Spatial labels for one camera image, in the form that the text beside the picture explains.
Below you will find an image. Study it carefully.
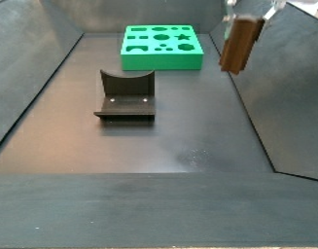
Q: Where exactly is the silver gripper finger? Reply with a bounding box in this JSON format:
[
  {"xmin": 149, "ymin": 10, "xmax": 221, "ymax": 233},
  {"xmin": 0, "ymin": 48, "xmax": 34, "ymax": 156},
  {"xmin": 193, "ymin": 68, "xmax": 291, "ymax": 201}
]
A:
[
  {"xmin": 264, "ymin": 0, "xmax": 288, "ymax": 20},
  {"xmin": 223, "ymin": 0, "xmax": 237, "ymax": 22}
]

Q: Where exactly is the brown star shaped peg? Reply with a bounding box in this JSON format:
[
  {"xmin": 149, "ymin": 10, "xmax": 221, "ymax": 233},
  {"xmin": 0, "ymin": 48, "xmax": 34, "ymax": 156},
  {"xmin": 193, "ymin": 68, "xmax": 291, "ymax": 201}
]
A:
[{"xmin": 219, "ymin": 16, "xmax": 265, "ymax": 75}]

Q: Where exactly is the green shape sorting board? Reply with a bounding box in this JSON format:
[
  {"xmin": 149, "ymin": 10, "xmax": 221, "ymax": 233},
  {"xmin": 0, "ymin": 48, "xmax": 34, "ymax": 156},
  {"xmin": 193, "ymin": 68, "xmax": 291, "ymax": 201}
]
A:
[{"xmin": 120, "ymin": 24, "xmax": 205, "ymax": 70}]

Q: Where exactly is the dark grey curved holder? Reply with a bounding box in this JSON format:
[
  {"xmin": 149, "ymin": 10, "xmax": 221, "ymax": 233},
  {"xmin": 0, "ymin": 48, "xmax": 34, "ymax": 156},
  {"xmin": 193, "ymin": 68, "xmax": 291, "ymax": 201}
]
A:
[{"xmin": 94, "ymin": 70, "xmax": 157, "ymax": 119}]

